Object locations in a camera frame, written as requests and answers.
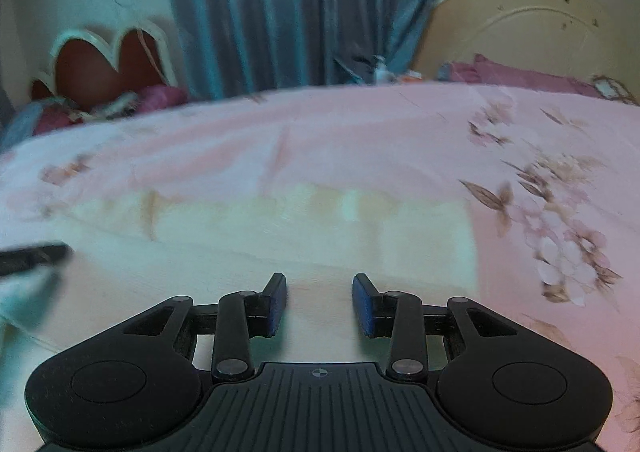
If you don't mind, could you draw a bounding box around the cream knitted sweater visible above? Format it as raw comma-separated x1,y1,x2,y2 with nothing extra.
1,186,477,362

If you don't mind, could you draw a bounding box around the red heart-shaped headboard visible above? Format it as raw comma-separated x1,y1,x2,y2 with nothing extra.
29,20,178,110

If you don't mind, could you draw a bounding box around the pink floral bed sheet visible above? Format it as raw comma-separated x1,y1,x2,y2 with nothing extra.
1,83,639,451

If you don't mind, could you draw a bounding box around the white pump bottle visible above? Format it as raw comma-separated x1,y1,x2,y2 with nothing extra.
373,56,395,85

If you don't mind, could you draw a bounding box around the magenta pillow right bed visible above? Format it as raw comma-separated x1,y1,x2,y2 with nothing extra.
436,54,601,98

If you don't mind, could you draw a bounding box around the blue grey curtain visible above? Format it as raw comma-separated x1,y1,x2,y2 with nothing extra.
171,0,435,99

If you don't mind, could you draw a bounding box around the patterned cushion right bed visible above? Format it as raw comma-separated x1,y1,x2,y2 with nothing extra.
592,75,639,106

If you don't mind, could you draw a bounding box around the cream round headboard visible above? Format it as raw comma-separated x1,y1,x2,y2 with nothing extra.
411,0,639,90

